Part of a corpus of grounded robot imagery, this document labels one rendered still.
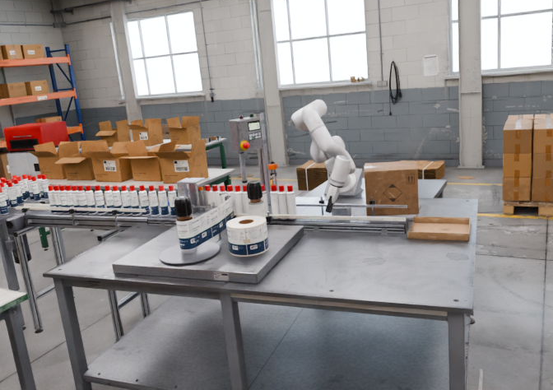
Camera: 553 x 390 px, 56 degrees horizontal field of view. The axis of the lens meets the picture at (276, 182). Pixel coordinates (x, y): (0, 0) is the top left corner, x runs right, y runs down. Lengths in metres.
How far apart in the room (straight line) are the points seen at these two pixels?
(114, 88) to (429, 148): 6.38
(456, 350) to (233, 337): 0.98
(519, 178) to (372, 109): 3.22
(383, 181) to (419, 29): 5.29
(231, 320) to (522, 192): 4.07
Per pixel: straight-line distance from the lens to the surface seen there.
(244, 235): 2.51
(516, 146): 5.80
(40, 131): 8.18
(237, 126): 3.04
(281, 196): 3.00
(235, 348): 2.52
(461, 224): 2.99
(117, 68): 11.12
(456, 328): 2.17
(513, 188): 5.90
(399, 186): 3.06
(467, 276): 2.36
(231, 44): 9.41
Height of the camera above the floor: 1.79
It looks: 13 degrees down
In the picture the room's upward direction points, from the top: 6 degrees counter-clockwise
